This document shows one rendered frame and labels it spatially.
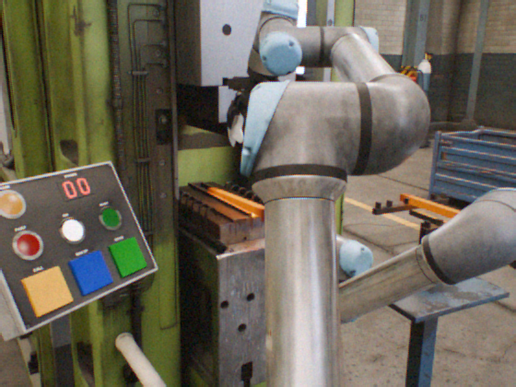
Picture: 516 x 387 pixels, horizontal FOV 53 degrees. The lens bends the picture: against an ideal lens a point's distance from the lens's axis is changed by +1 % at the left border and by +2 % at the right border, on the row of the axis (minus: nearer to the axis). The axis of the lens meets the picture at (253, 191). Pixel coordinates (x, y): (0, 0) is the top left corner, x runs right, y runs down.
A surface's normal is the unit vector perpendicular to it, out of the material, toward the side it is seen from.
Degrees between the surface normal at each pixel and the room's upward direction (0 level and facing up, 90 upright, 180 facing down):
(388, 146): 102
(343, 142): 98
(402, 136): 89
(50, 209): 60
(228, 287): 90
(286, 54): 114
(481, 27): 90
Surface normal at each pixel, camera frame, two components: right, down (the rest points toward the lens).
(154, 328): 0.53, 0.23
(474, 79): -0.88, 0.11
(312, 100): 0.04, -0.46
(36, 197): 0.73, -0.35
